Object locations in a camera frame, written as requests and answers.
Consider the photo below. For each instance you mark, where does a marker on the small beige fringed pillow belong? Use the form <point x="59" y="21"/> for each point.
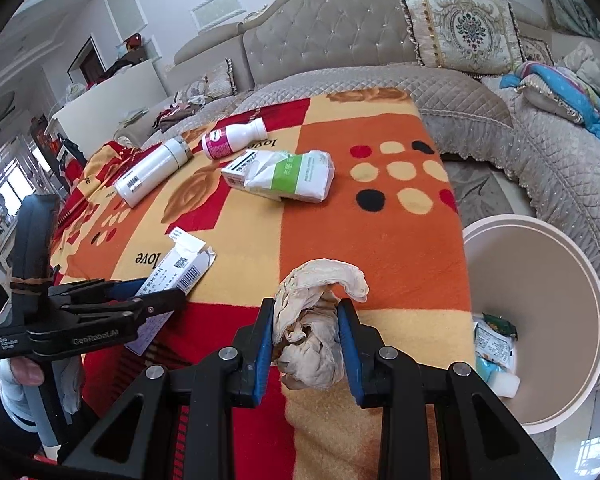
<point x="210" y="82"/>

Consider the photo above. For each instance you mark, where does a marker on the white round trash bin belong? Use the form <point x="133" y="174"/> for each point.
<point x="530" y="270"/>

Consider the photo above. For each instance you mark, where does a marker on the red brown clothes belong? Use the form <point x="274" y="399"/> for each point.
<point x="177" y="110"/>

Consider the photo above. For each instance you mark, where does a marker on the white green wrapper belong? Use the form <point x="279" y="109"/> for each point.
<point x="492" y="345"/>

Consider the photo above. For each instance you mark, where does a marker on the white tissue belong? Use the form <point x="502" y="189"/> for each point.
<point x="502" y="382"/>

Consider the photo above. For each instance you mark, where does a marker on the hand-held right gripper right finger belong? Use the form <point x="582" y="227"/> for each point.
<point x="347" y="340"/>

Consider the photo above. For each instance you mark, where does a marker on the grey patterned rug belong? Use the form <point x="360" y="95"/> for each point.
<point x="475" y="185"/>

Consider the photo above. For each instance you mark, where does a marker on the small ornate patterned pillow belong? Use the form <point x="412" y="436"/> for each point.
<point x="537" y="52"/>

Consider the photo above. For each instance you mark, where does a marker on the white cardboard box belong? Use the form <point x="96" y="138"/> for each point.
<point x="180" y="265"/>

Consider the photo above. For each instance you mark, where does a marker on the beige cloth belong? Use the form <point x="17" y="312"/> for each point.
<point x="310" y="340"/>

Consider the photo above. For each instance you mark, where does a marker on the white cylindrical bottle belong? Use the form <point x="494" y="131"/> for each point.
<point x="150" y="172"/>

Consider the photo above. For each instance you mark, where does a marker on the beige tufted sofa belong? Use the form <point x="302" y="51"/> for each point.
<point x="330" y="30"/>

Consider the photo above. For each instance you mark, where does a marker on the large ornate patterned pillow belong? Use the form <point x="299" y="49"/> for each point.
<point x="460" y="30"/>

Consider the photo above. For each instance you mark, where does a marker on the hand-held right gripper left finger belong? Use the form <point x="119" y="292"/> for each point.
<point x="265" y="335"/>

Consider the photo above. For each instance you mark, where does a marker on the orange red printed blanket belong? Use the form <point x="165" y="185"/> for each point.
<point x="380" y="240"/>

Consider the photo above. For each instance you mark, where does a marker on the green printed packet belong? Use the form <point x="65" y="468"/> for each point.
<point x="502" y="325"/>

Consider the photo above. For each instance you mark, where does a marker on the small white pink-label bottle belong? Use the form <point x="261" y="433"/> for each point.
<point x="230" y="140"/>

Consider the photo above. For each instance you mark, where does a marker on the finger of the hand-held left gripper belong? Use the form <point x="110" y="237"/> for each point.
<point x="155" y="302"/>
<point x="125" y="287"/>

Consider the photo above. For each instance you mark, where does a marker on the pile of colourful clothes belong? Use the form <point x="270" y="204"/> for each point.
<point x="570" y="85"/>

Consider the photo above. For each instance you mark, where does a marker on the white green tissue pack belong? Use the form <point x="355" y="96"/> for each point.
<point x="305" y="175"/>

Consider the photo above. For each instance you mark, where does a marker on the person's left hand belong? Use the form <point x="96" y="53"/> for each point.
<point x="15" y="390"/>

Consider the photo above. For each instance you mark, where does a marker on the white cabinet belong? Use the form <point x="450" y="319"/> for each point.
<point x="115" y="95"/>

